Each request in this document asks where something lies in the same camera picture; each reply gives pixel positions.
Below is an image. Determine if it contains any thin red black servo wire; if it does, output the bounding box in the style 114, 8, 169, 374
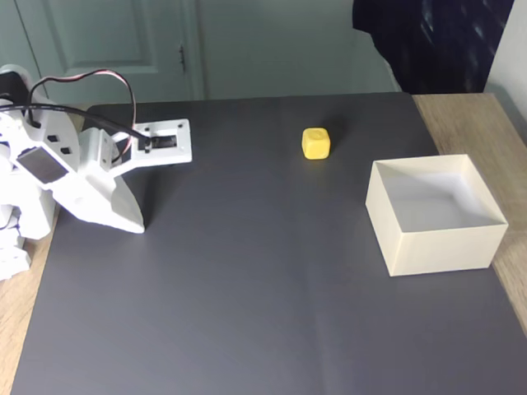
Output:
27, 70, 138, 166

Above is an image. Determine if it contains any white open cardboard box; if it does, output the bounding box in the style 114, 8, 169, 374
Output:
365, 154, 510, 277

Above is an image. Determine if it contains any dark grey table mat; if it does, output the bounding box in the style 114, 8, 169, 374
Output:
10, 92, 527, 395

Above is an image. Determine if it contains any dark hanging cloth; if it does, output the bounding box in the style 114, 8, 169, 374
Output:
352, 0, 515, 95

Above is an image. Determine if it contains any yellow cube block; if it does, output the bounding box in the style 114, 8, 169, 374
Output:
301, 127, 332, 160

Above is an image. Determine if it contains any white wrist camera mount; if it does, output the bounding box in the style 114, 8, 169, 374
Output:
79, 118, 194, 177

